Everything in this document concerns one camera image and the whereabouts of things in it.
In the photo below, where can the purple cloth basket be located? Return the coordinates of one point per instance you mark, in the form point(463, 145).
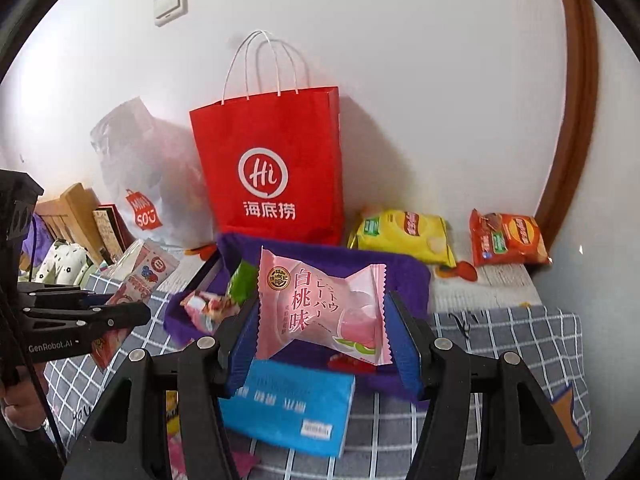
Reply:
point(410, 280)

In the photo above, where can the grey checked blanket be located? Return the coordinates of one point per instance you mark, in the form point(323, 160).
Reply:
point(500, 325)

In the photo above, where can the blue tissue pack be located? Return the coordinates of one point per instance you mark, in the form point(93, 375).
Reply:
point(290, 410)

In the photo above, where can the brown wooden door frame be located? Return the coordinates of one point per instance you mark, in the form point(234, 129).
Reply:
point(575, 110)

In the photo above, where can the wooden headboard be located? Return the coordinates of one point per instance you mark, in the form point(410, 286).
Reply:
point(75, 210)

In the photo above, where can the purple garment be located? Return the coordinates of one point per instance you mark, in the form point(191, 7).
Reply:
point(37, 232)

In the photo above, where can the pink peach snack packet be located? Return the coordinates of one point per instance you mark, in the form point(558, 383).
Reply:
point(310, 305)

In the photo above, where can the orange chips bag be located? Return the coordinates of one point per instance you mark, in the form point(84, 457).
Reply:
point(510, 237)

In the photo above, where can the white plastic shopping bag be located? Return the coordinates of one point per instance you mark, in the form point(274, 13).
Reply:
point(150, 160)

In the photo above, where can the person's left hand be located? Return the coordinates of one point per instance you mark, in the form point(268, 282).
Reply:
point(20, 407)

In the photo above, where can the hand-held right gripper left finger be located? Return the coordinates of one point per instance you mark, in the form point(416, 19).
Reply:
point(245, 345)

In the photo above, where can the red white cartoon snack packet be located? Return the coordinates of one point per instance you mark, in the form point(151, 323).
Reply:
point(207, 307)

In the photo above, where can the yellow chips bag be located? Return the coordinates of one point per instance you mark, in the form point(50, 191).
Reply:
point(400, 235)

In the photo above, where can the white floral cloth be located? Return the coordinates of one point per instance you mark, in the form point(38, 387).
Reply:
point(62, 260)

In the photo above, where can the red paper bag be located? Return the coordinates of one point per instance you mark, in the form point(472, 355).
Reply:
point(265, 135)

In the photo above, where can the white light switch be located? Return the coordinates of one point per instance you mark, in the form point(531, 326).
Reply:
point(171, 4)

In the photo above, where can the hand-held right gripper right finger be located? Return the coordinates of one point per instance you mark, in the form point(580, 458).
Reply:
point(405, 340)

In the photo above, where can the green snack packet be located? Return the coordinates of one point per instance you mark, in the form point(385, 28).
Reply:
point(243, 280)

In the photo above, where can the brown book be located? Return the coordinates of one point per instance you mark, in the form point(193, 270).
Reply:
point(107, 230)

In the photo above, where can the long pink strip snack packet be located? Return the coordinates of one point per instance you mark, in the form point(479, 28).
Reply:
point(145, 272)

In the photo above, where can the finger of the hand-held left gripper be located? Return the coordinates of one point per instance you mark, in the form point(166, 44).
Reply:
point(115, 315)
point(60, 292)

